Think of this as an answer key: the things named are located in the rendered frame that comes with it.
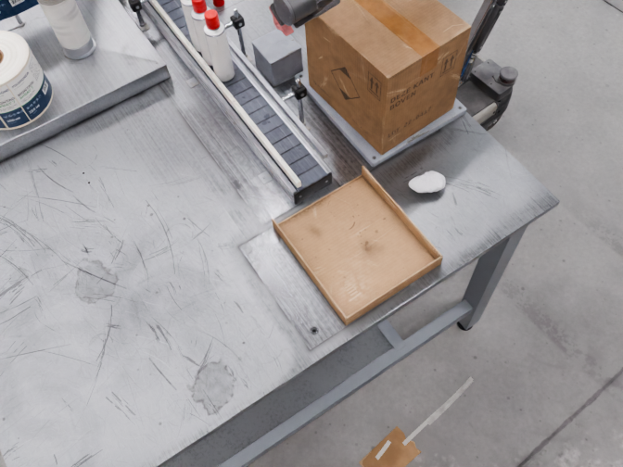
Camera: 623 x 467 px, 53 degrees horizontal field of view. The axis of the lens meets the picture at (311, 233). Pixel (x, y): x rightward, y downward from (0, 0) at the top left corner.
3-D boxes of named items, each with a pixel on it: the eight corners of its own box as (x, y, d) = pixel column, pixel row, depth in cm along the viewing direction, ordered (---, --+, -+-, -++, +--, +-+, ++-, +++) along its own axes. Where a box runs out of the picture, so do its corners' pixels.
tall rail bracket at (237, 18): (223, 61, 173) (212, 15, 159) (246, 50, 175) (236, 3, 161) (229, 69, 172) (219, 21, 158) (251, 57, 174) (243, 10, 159)
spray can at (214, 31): (211, 73, 164) (196, 12, 147) (228, 65, 166) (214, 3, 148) (221, 85, 162) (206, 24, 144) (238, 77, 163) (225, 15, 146)
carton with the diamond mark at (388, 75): (308, 85, 165) (302, 2, 141) (377, 44, 171) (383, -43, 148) (381, 156, 152) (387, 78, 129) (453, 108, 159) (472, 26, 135)
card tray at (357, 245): (273, 227, 146) (271, 218, 143) (362, 174, 152) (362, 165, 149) (346, 325, 133) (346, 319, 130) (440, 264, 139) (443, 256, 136)
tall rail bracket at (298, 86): (280, 131, 160) (273, 86, 146) (303, 118, 162) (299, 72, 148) (286, 138, 159) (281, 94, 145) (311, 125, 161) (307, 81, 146)
